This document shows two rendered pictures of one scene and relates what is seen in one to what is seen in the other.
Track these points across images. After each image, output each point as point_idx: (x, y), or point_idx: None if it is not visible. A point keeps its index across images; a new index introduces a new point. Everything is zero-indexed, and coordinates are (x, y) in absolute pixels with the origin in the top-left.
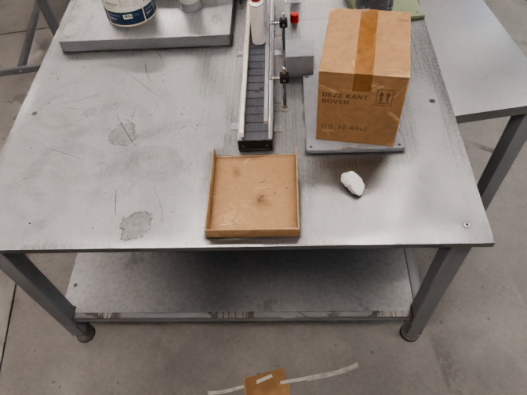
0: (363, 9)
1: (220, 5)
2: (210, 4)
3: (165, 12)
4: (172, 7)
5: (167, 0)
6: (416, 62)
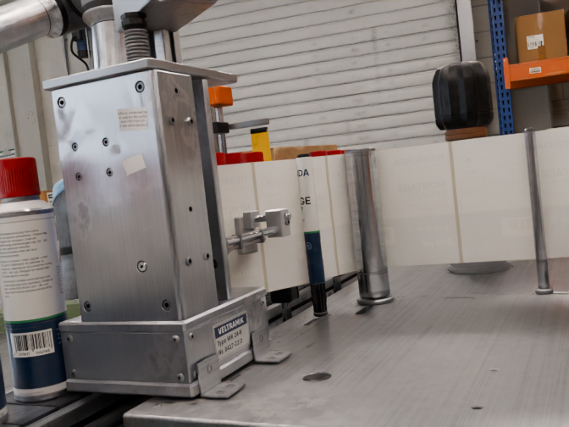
0: (240, 152)
1: (398, 272)
2: (424, 272)
3: (554, 261)
4: (533, 266)
5: (555, 272)
6: None
